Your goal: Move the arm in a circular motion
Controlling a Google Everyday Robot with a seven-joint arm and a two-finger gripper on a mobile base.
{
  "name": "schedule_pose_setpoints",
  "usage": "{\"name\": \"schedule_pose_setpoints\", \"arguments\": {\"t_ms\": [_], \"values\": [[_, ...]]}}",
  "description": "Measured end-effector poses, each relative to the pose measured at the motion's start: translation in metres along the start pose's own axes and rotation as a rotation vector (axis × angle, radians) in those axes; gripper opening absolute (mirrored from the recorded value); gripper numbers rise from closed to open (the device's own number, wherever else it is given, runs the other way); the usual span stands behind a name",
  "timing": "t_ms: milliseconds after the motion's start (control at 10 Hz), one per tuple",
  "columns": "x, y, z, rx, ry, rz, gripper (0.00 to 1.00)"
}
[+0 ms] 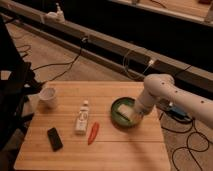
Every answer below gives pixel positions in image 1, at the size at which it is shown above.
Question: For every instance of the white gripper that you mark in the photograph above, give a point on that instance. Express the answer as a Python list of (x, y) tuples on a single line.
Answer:
[(136, 115)]

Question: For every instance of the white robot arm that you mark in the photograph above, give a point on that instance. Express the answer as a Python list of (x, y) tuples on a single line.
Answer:
[(162, 86)]

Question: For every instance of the white sponge in bowl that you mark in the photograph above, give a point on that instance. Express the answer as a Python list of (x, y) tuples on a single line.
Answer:
[(125, 110)]

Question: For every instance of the green round bowl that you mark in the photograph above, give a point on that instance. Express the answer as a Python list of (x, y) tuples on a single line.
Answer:
[(117, 118)]

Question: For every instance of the blue box on floor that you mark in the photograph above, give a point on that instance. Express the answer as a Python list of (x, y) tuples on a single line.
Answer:
[(178, 112)]

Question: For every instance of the red chili pepper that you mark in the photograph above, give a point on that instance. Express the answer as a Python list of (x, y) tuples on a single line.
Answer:
[(93, 133)]

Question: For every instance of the white tube bottle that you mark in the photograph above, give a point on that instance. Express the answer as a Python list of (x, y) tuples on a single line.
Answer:
[(82, 119)]

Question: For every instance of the black smartphone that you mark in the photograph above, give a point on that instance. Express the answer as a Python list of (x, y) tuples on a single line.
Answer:
[(54, 139)]

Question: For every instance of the white paper cup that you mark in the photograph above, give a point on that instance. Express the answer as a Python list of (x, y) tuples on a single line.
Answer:
[(48, 97)]

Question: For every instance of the long metal rail beam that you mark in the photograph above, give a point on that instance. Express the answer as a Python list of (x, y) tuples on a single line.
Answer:
[(181, 48)]

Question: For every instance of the white object on rail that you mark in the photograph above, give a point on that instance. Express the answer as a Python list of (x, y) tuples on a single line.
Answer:
[(58, 15)]

